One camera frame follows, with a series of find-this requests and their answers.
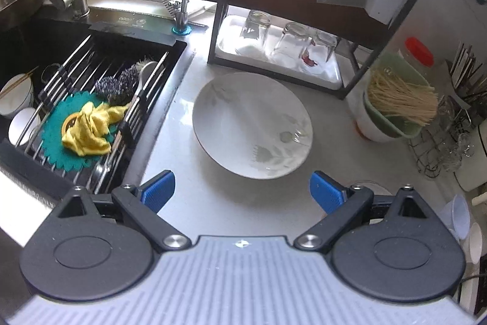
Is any green round mat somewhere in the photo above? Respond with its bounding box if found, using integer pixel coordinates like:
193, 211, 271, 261
41, 92, 103, 171

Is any chopstick holder green white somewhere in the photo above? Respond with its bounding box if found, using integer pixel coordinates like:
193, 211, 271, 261
447, 43, 486, 111

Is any yellow cloth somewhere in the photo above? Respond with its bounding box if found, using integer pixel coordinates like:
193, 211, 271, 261
62, 101, 129, 157

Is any white bowl in sink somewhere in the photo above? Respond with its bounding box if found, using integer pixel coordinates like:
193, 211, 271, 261
8, 107, 40, 145

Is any clear drinking glass middle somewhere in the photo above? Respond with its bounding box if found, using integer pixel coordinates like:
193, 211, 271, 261
270, 22, 310, 69

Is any white plastic bowl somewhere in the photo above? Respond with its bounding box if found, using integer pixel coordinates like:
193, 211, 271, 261
438, 195, 471, 240

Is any clear drinking glass left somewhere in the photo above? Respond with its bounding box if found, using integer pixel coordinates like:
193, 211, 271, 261
235, 10, 271, 59

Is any clear glass with red print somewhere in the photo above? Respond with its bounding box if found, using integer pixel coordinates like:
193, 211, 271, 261
300, 28, 338, 75

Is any white small bowl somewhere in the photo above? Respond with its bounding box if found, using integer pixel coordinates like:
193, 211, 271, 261
462, 223, 484, 265

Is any purple steel scourer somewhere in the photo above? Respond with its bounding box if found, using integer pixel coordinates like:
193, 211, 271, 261
94, 65, 139, 106

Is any clear drinking glass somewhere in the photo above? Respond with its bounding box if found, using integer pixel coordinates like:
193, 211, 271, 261
235, 10, 271, 59
270, 22, 310, 69

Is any bundle of dry noodles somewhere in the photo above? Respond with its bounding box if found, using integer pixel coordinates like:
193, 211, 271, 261
367, 70, 438, 127

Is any large white floral plate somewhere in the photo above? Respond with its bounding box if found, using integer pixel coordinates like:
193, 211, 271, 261
192, 72, 314, 180

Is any red lid plastic jar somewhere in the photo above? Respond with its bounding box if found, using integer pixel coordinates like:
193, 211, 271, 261
398, 36, 434, 78

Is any white bowl with chopsticks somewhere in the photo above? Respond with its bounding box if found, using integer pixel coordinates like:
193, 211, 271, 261
0, 73, 34, 119

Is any green colander basket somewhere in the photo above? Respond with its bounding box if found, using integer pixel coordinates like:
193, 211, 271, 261
364, 53, 439, 140

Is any dish brush white handle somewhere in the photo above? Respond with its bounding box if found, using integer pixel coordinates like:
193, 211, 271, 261
131, 58, 158, 105

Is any white drip tray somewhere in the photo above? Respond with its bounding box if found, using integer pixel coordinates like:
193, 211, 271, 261
215, 16, 342, 91

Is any sink roll-up drying rack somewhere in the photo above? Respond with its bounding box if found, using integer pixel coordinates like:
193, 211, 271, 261
10, 35, 177, 200

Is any wire glass holder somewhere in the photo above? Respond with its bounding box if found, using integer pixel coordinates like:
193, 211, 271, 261
408, 97, 475, 179

